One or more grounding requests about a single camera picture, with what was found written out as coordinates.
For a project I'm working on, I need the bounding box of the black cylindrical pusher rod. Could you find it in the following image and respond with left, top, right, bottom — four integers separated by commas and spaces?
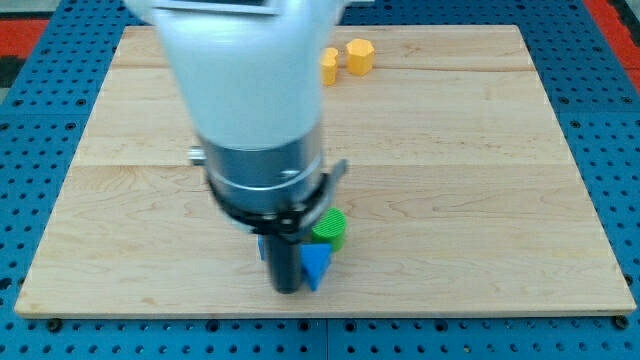
264, 235, 302, 294

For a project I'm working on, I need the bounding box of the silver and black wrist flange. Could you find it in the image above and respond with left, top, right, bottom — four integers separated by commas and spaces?
188, 126, 348, 236

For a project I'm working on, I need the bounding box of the blue cube block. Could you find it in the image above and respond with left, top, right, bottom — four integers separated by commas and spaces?
257, 235, 266, 261

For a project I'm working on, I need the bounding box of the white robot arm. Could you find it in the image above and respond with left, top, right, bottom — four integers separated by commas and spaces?
124, 0, 347, 294

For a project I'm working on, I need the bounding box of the blue triangular block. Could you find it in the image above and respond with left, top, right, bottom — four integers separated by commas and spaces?
301, 243, 332, 292

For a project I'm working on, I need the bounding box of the green cylinder block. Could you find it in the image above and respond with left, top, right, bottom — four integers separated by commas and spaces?
311, 207, 347, 252

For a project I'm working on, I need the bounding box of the yellow heart block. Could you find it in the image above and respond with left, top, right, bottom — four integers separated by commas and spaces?
320, 47, 339, 86

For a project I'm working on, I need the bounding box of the yellow hexagon block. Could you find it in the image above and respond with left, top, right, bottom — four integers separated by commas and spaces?
346, 38, 375, 76

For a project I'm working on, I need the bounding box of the light wooden board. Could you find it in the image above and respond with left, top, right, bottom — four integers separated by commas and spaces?
15, 26, 636, 319

